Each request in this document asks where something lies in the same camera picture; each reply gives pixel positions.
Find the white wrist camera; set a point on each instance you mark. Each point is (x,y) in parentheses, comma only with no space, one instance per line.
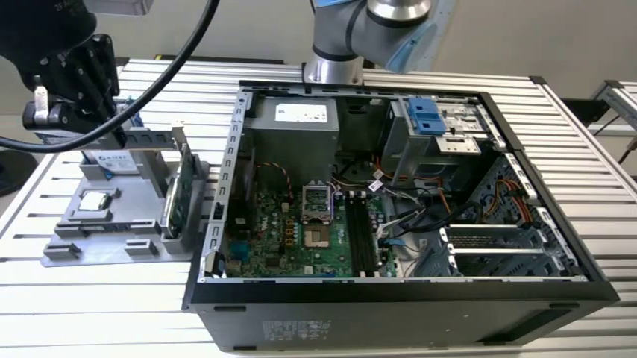
(44,115)

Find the black RAM slot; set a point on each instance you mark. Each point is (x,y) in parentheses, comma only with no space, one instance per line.
(358,235)
(365,235)
(353,235)
(370,235)

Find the black round floor object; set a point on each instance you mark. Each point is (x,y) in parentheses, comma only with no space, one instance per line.
(15,168)

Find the CPU socket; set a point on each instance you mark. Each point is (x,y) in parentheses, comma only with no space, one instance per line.
(316,235)

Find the grey part rack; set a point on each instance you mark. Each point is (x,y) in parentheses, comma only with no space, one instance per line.
(130,209)

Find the hard disk in blue carrier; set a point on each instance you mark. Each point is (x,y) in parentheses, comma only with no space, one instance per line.
(114,161)

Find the green motherboard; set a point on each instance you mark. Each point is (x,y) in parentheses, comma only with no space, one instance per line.
(268,223)

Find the silver CPU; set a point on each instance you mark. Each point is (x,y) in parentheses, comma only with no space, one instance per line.
(95,202)

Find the metal drive cage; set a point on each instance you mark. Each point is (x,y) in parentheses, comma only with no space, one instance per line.
(413,156)

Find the green graphics card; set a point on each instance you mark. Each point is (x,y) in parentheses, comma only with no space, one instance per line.
(184,171)

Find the blue SATA connector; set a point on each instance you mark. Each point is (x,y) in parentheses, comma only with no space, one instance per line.
(393,243)

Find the grey power supply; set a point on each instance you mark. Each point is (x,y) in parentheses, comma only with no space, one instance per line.
(294,149)

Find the aluminium side table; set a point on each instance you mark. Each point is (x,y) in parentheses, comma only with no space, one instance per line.
(620,95)

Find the blue drive bay latch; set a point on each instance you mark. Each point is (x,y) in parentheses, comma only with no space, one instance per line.
(422,115)

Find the metal disk bay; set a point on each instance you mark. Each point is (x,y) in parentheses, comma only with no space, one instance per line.
(497,251)

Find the black PC case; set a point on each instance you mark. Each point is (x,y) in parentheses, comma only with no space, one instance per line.
(349,324)

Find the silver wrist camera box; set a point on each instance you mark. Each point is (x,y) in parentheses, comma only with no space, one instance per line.
(119,6)

